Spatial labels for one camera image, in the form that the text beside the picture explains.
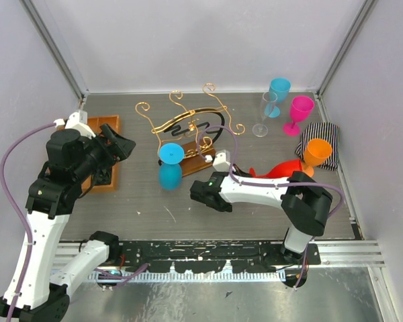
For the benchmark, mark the striped cloth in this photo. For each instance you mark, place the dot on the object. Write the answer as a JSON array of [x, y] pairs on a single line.
[[325, 131]]

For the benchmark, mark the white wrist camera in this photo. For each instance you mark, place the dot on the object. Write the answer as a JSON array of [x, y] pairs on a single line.
[[78, 121], [221, 161]]

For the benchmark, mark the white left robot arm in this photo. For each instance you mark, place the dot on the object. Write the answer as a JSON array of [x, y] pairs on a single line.
[[35, 294]]

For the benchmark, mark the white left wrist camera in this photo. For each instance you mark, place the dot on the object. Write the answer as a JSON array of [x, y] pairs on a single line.
[[78, 121]]

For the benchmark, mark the light blue wine glass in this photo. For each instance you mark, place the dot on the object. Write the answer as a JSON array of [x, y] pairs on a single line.
[[279, 89]]

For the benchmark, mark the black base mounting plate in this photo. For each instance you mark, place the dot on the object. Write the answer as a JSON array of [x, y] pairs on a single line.
[[201, 256]]

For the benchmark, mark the aluminium frame rail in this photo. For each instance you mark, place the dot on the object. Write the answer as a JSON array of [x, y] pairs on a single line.
[[68, 263]]

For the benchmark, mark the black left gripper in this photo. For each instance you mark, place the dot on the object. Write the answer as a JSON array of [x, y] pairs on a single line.
[[120, 148]]

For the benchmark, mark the magenta wine glass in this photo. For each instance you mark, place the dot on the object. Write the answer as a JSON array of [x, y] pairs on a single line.
[[301, 107]]

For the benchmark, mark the clear wine glass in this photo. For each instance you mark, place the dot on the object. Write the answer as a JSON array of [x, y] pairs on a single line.
[[266, 107]]

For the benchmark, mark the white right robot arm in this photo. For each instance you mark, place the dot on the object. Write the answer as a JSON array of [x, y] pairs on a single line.
[[305, 203]]

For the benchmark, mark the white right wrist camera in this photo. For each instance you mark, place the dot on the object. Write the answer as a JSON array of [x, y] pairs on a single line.
[[221, 161]]

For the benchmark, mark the gold wire wine glass rack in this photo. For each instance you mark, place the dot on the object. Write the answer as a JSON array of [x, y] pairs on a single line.
[[195, 130]]

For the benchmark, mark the red wine glass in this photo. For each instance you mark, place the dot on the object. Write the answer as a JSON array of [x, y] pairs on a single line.
[[284, 169]]

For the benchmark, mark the blue wine glass front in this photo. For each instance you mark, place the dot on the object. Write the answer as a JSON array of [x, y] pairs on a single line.
[[170, 171]]

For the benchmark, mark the orange wine glass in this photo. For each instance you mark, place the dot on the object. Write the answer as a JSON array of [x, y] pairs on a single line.
[[317, 151]]

